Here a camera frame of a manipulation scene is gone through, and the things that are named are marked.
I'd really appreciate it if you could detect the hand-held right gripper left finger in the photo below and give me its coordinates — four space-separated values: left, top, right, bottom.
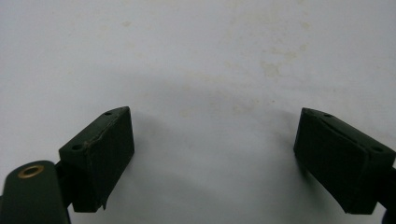
58 105 135 214

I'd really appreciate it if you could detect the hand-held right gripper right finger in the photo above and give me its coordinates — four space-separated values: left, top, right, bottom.
292 107 396 216

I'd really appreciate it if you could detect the white table mat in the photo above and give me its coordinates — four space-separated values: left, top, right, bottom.
0 0 396 224

